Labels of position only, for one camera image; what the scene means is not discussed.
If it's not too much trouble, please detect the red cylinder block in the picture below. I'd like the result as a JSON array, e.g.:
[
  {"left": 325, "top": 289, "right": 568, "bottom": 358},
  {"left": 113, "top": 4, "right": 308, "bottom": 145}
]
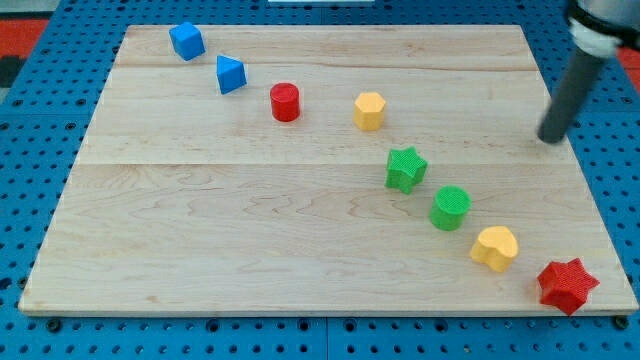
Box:
[{"left": 269, "top": 82, "right": 300, "bottom": 122}]

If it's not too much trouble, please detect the wooden board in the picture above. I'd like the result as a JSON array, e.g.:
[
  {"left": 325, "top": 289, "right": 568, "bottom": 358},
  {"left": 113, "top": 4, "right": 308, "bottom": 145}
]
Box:
[{"left": 19, "top": 25, "right": 638, "bottom": 317}]

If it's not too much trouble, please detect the yellow hexagon block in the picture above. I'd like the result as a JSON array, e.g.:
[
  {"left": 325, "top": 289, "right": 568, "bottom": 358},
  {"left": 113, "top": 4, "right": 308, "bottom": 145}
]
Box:
[{"left": 353, "top": 92, "right": 386, "bottom": 131}]

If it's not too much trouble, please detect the green cylinder block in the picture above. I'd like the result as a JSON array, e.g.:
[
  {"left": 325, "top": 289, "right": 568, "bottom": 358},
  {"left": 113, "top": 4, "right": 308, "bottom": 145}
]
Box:
[{"left": 429, "top": 185, "right": 472, "bottom": 231}]

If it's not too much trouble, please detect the blue cube block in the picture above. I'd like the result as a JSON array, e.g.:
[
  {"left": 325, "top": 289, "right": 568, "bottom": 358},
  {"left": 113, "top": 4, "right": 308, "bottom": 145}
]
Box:
[{"left": 169, "top": 22, "right": 206, "bottom": 61}]

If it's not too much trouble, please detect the red star block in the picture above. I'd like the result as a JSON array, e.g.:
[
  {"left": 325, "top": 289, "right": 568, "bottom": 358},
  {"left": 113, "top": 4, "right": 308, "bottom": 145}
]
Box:
[{"left": 537, "top": 258, "right": 600, "bottom": 316}]

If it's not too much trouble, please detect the yellow heart block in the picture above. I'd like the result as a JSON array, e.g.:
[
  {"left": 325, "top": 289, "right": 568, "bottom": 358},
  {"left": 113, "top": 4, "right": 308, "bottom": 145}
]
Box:
[{"left": 469, "top": 226, "right": 519, "bottom": 273}]

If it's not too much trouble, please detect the green star block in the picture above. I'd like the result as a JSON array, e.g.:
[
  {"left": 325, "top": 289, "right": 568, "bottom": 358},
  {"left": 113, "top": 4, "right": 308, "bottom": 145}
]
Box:
[{"left": 385, "top": 146, "right": 428, "bottom": 194}]

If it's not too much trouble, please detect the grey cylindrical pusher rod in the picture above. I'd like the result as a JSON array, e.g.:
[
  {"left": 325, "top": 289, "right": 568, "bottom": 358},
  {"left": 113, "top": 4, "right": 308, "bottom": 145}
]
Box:
[{"left": 537, "top": 47, "right": 607, "bottom": 144}]

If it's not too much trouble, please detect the blue triangular prism block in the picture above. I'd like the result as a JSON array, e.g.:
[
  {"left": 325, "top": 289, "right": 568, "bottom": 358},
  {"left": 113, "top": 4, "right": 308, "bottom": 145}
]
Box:
[{"left": 216, "top": 55, "right": 247, "bottom": 95}]

